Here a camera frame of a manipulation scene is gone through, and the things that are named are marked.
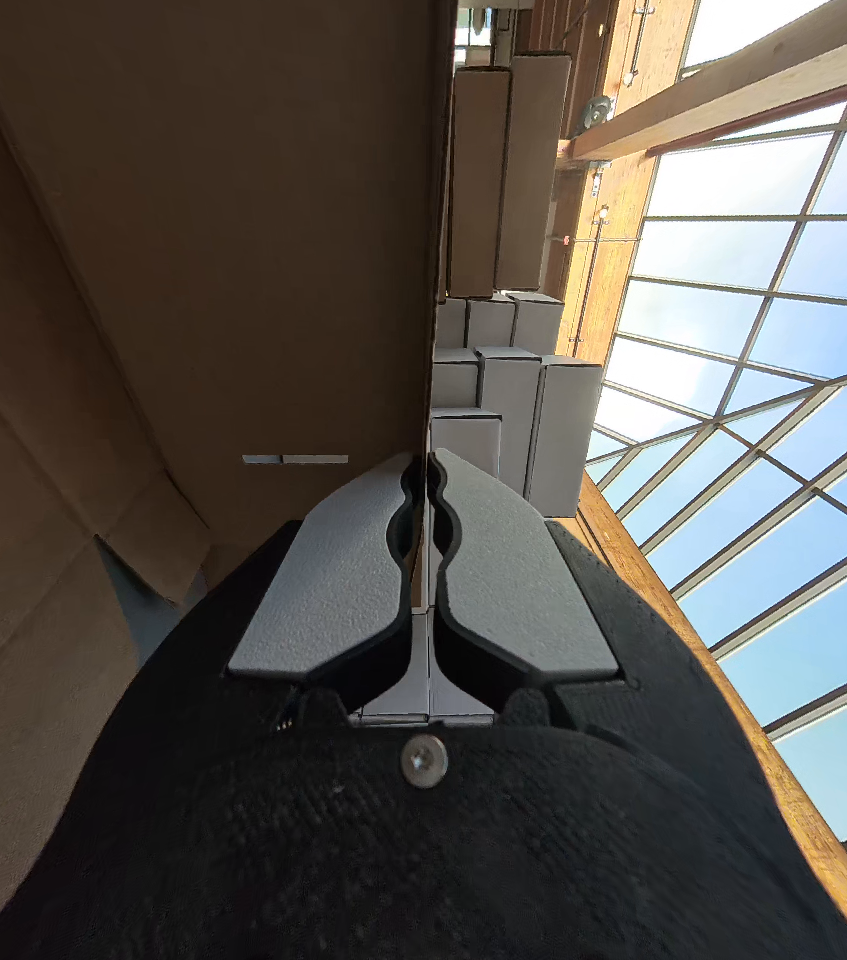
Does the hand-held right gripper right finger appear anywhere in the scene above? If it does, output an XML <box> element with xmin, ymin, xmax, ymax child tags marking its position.
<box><xmin>427</xmin><ymin>448</ymin><xmax>620</xmax><ymax>715</ymax></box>

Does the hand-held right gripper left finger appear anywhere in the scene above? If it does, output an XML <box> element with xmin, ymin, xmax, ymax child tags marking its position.
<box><xmin>227</xmin><ymin>451</ymin><xmax>426</xmax><ymax>715</ymax></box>

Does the brown cardboard mailer box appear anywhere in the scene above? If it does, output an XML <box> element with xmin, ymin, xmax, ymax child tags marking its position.
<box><xmin>0</xmin><ymin>0</ymin><xmax>458</xmax><ymax>960</ymax></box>

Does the closed brown cardboard box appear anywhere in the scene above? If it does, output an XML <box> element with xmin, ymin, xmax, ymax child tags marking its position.
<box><xmin>447</xmin><ymin>66</ymin><xmax>513</xmax><ymax>300</ymax></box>
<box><xmin>497</xmin><ymin>52</ymin><xmax>573</xmax><ymax>294</ymax></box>

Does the stack of white boxes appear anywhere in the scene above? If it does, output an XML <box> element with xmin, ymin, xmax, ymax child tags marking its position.
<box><xmin>412</xmin><ymin>291</ymin><xmax>605</xmax><ymax>725</ymax></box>

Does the large glass window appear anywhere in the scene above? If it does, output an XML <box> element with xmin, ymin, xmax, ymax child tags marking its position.
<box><xmin>584</xmin><ymin>0</ymin><xmax>847</xmax><ymax>931</ymax></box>

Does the wooden beam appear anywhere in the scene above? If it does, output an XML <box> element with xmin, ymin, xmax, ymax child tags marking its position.
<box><xmin>569</xmin><ymin>15</ymin><xmax>847</xmax><ymax>162</ymax></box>

